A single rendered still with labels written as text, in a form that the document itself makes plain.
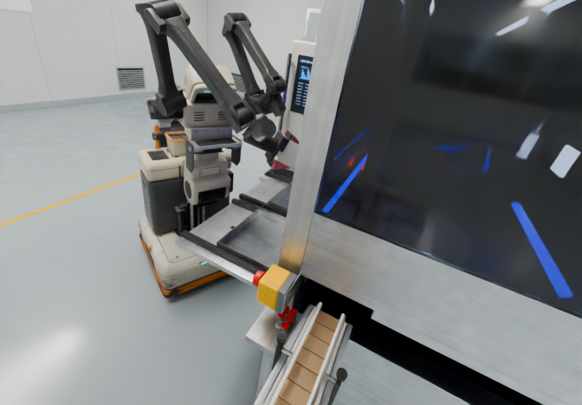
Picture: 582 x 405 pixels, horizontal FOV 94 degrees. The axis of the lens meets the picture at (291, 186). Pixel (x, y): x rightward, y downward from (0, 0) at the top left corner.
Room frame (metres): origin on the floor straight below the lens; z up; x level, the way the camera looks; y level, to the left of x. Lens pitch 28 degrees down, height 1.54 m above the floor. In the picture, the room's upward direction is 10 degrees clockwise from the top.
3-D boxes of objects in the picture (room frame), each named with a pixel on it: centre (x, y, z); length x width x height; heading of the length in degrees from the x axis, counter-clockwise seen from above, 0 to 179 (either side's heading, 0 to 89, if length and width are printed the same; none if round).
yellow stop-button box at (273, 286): (0.48, -0.01, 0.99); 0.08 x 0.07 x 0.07; 68
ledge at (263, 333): (0.45, -0.04, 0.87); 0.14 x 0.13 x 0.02; 68
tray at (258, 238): (0.76, 0.01, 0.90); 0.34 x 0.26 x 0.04; 68
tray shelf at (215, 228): (0.94, 0.01, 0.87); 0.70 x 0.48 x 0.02; 158
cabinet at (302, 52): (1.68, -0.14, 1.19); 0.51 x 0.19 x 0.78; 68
